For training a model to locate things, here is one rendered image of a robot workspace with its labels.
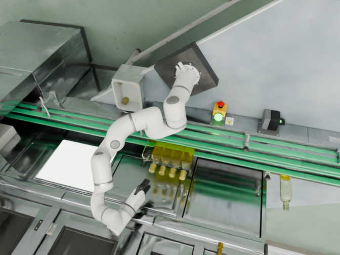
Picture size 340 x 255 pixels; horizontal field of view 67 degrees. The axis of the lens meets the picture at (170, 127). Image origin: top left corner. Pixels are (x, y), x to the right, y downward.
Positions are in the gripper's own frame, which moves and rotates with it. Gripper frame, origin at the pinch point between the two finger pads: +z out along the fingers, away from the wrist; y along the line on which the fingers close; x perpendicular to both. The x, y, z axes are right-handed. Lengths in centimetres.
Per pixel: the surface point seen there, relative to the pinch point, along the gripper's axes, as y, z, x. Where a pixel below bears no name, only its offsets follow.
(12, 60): 21, 26, 130
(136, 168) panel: -12.7, 12.6, 16.6
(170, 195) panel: -12.3, 7.3, -10.5
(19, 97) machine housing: 13, 6, 102
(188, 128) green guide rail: 13.7, 36.7, -5.8
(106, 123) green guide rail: 3, 23, 46
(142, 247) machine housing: -16.6, -23.2, -12.2
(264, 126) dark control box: 19, 54, -43
